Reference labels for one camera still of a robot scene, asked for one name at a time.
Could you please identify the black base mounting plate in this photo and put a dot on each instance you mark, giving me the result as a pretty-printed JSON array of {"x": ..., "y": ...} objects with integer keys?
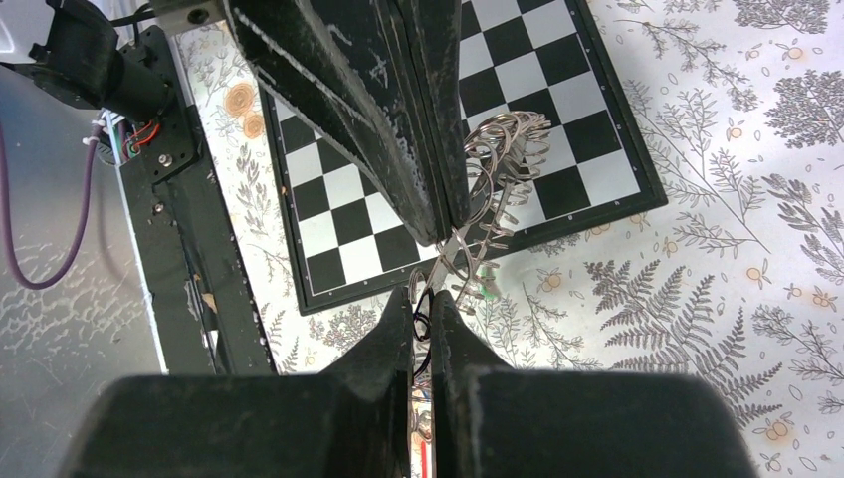
[{"x": 201, "y": 308}]

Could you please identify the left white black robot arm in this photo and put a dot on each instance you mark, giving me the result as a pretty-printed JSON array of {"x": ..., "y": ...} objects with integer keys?
[{"x": 69, "y": 50}]

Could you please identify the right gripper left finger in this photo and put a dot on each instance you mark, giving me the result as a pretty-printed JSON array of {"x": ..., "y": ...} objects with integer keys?
[{"x": 348, "y": 420}]

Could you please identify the black white chessboard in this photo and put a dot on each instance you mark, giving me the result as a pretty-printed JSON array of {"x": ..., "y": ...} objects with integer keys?
[{"x": 345, "y": 240}]

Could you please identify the floral patterned table mat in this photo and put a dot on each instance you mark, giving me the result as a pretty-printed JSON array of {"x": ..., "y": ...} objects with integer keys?
[{"x": 755, "y": 204}]

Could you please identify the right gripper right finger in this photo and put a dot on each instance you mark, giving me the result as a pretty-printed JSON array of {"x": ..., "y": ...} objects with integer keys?
[{"x": 493, "y": 420}]

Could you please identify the key organiser with rings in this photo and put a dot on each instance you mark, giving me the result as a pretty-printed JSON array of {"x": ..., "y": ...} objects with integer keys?
[{"x": 504, "y": 155}]

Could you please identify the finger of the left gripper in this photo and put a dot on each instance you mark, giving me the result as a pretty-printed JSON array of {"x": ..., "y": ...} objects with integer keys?
[
  {"x": 433, "y": 35},
  {"x": 343, "y": 68}
]

